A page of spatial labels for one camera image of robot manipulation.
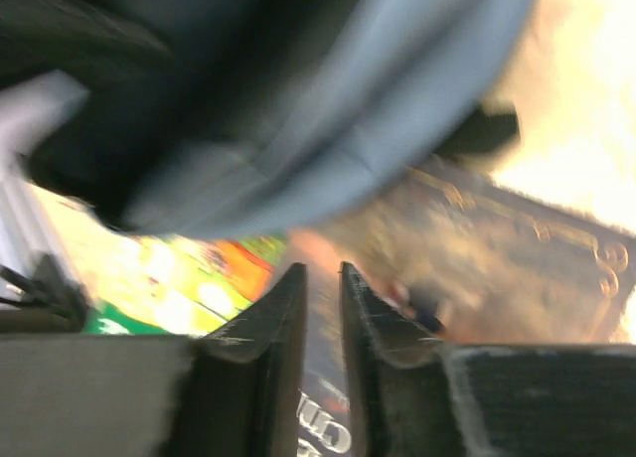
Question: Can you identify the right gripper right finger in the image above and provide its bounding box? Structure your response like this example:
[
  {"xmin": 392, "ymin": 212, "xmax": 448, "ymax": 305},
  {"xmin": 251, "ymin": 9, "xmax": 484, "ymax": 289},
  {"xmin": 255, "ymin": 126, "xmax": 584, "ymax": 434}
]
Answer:
[{"xmin": 340, "ymin": 263, "xmax": 635, "ymax": 456}]

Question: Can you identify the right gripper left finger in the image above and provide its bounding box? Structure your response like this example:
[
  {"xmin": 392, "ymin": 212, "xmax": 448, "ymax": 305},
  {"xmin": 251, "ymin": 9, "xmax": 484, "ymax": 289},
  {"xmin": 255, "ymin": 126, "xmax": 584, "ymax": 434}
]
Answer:
[{"xmin": 1, "ymin": 263, "xmax": 307, "ymax": 456}]

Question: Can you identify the green treehouse book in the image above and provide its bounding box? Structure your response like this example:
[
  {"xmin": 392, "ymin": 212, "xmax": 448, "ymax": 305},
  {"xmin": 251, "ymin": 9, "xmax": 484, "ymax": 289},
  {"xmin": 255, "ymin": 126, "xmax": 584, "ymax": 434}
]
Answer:
[{"xmin": 35, "ymin": 189, "xmax": 287, "ymax": 336}]

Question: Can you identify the dark tale book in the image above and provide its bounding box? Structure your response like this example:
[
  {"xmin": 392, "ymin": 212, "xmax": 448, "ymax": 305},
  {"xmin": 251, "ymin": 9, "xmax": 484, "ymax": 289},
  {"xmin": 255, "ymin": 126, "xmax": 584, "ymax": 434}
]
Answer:
[{"xmin": 287, "ymin": 158, "xmax": 636, "ymax": 457}]

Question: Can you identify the blue student backpack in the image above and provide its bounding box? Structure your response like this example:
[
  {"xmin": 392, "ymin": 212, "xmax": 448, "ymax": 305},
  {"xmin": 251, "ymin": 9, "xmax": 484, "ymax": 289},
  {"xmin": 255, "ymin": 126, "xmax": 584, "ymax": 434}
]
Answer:
[{"xmin": 1, "ymin": 0, "xmax": 536, "ymax": 238}]

